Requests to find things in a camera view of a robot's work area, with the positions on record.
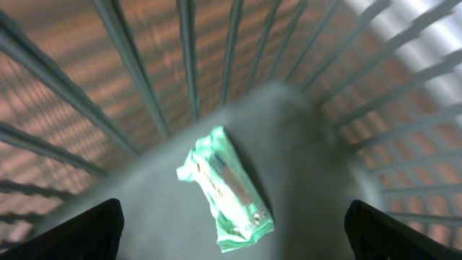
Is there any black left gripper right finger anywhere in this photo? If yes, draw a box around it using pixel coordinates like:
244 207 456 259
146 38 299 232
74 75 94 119
344 199 461 260

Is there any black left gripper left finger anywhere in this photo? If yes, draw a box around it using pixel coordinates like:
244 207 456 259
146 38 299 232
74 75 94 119
1 198 124 260

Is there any green flushable wipes pack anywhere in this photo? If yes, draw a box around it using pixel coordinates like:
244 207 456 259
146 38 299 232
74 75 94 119
176 126 275 253

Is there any grey plastic mesh basket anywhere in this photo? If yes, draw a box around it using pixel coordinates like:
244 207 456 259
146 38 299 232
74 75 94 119
1 1 461 259

